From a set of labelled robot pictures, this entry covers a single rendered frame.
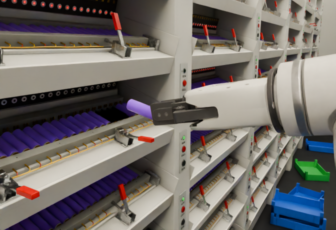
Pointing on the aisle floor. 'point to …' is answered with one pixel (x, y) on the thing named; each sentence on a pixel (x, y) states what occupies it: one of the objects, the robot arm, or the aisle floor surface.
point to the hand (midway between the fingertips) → (169, 111)
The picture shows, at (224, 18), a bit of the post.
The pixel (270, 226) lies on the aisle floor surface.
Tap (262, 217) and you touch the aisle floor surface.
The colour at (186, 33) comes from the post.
